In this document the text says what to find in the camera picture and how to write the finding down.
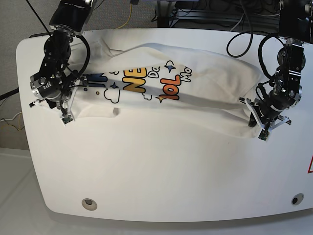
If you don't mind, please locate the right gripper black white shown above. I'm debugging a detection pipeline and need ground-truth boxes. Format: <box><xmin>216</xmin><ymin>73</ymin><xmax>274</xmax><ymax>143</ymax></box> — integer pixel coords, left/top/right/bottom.
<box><xmin>29</xmin><ymin>75</ymin><xmax>87</xmax><ymax>119</ymax></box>

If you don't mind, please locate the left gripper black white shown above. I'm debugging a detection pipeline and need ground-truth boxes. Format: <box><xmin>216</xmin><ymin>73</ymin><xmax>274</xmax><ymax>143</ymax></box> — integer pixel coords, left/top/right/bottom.
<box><xmin>239</xmin><ymin>97</ymin><xmax>291</xmax><ymax>133</ymax></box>

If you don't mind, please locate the white printed T-shirt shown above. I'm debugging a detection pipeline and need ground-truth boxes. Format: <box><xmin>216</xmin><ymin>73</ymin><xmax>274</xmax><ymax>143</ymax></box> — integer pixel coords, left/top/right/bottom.
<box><xmin>71</xmin><ymin>39</ymin><xmax>263</xmax><ymax>138</ymax></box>

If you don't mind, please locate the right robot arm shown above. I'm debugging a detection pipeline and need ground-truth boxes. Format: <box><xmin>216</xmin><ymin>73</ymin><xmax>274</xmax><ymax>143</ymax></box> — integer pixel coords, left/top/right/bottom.
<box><xmin>30</xmin><ymin>0</ymin><xmax>97</xmax><ymax>124</ymax></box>

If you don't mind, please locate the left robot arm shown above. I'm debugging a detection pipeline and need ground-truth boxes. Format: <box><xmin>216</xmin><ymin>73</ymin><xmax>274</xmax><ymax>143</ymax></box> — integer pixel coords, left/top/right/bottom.
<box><xmin>240</xmin><ymin>0</ymin><xmax>313</xmax><ymax>141</ymax></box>

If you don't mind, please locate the left table grommet hole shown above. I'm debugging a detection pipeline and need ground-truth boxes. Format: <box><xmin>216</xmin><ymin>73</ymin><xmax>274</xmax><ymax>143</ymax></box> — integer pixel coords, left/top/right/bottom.
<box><xmin>82</xmin><ymin>198</ymin><xmax>97</xmax><ymax>211</ymax></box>

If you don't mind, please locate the black table leg stand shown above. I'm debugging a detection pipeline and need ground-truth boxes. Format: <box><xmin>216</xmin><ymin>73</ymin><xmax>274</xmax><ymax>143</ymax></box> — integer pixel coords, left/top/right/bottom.
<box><xmin>154</xmin><ymin>0</ymin><xmax>177</xmax><ymax>28</ymax></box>

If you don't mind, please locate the yellow cable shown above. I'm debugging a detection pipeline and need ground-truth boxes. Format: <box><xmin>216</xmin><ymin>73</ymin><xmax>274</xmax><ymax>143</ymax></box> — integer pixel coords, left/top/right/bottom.
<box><xmin>114</xmin><ymin>0</ymin><xmax>134</xmax><ymax>30</ymax></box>

